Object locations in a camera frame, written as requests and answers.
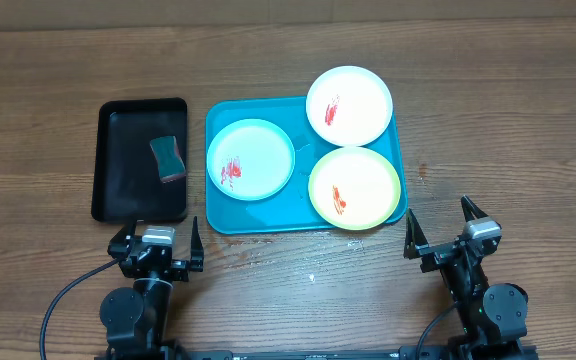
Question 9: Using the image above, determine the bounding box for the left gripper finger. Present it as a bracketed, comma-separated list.
[107, 222, 137, 258]
[188, 217, 204, 272]

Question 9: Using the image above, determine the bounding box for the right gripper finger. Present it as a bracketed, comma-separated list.
[460, 195, 488, 222]
[403, 208, 429, 259]

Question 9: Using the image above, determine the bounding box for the yellow green-rimmed round plate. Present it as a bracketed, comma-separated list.
[308, 147, 402, 230]

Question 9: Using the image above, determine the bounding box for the green and red sponge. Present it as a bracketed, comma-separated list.
[150, 136, 186, 183]

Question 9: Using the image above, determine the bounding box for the light blue round plate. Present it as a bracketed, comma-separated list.
[206, 119, 296, 201]

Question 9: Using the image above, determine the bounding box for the white round plate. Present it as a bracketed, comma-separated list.
[306, 66, 394, 147]

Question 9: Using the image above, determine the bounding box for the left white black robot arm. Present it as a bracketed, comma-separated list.
[99, 221, 204, 360]

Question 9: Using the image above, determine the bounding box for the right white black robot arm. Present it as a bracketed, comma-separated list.
[404, 195, 538, 359]

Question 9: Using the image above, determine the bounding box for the black rectangular tray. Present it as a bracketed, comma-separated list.
[91, 97, 188, 224]

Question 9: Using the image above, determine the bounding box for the teal plastic serving tray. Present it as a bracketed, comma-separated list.
[205, 96, 407, 234]

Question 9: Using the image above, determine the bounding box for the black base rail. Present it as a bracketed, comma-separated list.
[93, 344, 539, 360]

